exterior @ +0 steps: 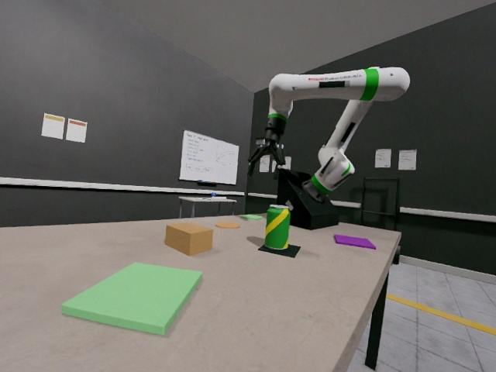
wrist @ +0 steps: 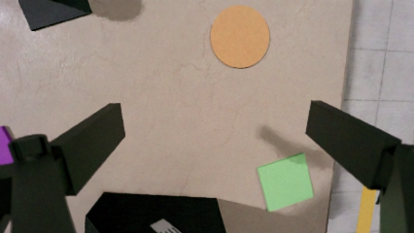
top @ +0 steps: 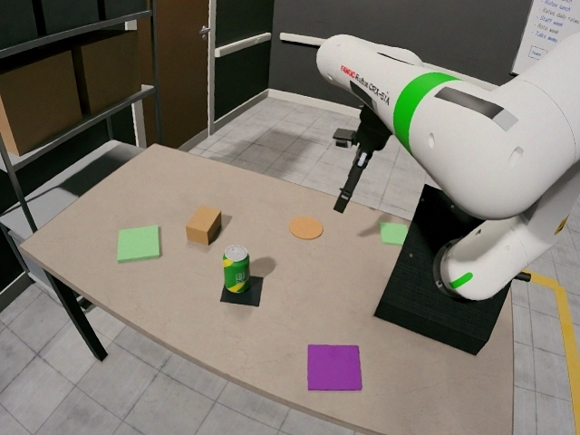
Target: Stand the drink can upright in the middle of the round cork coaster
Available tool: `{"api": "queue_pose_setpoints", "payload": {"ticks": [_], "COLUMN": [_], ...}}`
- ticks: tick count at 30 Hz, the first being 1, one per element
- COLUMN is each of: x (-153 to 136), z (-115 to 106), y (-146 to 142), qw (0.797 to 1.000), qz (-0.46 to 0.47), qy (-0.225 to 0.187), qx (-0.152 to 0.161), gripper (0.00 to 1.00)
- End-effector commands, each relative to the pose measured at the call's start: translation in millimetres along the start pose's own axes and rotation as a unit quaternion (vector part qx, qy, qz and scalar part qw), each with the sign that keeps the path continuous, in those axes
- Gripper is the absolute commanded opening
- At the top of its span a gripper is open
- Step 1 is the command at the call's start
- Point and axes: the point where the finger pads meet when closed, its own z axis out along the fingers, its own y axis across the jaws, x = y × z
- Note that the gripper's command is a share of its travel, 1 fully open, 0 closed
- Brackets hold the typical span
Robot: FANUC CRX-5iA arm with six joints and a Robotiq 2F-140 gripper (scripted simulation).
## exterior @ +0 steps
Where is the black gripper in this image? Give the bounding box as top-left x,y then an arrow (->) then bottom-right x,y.
247,129 -> 286,181

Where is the purple flat square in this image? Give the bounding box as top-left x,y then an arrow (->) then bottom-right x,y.
335,234 -> 376,250

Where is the tan cardboard box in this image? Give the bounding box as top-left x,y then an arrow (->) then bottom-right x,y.
165,222 -> 213,256

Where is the green and yellow drink can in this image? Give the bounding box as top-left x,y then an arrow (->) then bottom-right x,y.
264,205 -> 291,251

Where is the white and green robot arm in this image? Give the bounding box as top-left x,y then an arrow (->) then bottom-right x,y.
265,67 -> 410,203

